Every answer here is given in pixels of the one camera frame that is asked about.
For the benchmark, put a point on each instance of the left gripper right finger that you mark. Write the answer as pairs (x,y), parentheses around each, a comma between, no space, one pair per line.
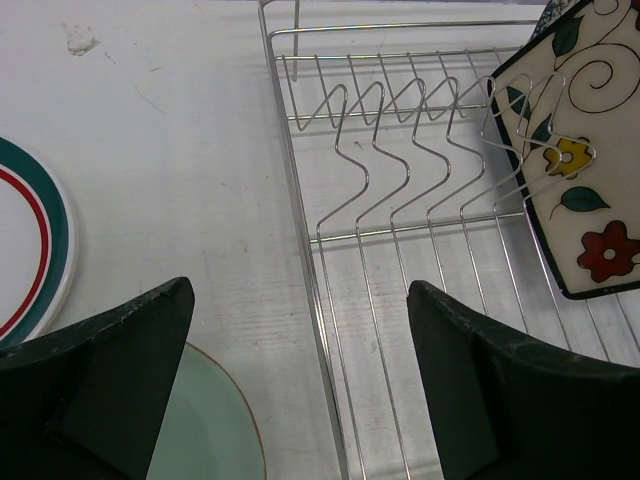
(505,405)

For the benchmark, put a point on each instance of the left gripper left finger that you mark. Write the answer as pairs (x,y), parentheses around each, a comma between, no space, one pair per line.
(87,401)

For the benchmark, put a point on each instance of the wire dish rack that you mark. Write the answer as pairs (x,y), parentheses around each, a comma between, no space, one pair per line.
(397,174)

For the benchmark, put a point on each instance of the cream floral square plate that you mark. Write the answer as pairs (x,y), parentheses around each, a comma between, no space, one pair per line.
(566,106)

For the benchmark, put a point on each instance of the speckled round plate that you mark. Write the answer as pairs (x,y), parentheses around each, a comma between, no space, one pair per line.
(552,11)

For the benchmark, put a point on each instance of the mint green flower plate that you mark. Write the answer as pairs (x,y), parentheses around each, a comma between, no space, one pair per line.
(208,431)

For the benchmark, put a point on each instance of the white plate green rim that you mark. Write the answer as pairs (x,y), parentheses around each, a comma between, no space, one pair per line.
(39,245)

